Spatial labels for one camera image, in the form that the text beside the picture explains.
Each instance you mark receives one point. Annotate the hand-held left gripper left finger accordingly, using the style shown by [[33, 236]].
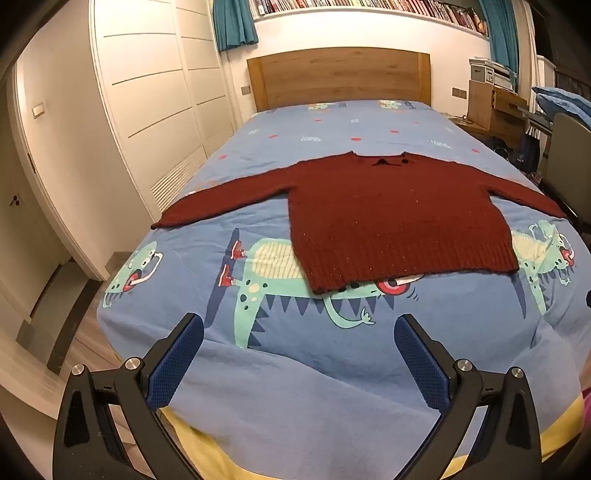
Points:
[[178, 362]]

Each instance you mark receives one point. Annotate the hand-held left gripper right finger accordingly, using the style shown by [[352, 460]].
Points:
[[421, 364]]

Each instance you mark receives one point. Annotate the dark red knitted sweater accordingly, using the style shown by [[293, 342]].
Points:
[[392, 217]]

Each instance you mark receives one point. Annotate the white door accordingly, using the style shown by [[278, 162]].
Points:
[[21, 194]]

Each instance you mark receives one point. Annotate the black backpack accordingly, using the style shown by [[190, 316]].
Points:
[[496, 144]]

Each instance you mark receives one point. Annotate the dark blue tote bag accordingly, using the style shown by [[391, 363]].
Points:
[[528, 147]]

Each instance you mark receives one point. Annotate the bed with blue printed sheet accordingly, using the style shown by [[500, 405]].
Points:
[[323, 124]]

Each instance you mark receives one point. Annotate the grey chair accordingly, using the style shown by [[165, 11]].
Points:
[[570, 152]]

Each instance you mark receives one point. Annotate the wooden desk cabinet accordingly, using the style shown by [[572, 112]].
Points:
[[501, 110]]

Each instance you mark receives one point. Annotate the cream wardrobe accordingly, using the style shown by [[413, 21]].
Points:
[[152, 92]]

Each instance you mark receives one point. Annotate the wooden headboard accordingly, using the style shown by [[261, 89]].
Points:
[[337, 78]]

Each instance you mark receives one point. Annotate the white printer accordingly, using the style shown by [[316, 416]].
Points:
[[489, 71]]

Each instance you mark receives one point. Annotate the blue pillow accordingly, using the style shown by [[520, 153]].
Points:
[[563, 99]]

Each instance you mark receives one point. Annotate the teal curtain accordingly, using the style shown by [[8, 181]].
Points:
[[501, 32], [235, 23]]

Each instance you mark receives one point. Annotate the row of books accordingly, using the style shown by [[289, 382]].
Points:
[[369, 5]]

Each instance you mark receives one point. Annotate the wall light switch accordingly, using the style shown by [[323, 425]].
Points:
[[38, 110]]

